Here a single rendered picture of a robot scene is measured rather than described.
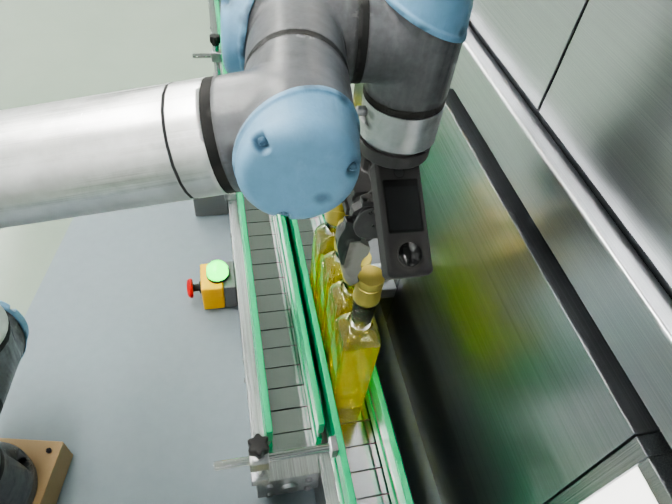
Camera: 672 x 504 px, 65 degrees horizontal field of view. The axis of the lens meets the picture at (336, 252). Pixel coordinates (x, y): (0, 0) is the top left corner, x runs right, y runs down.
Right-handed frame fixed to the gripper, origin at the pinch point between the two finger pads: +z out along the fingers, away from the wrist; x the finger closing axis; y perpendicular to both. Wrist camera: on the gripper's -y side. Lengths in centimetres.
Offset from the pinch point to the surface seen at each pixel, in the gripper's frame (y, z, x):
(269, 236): 36.4, 30.5, 8.0
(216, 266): 31.8, 33.0, 19.1
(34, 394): 14, 44, 53
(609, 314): -18.6, -17.2, -12.8
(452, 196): 7.8, -5.6, -12.0
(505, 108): 5.1, -20.5, -12.8
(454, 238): 4.0, -1.7, -12.0
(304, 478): -12.0, 31.4, 8.4
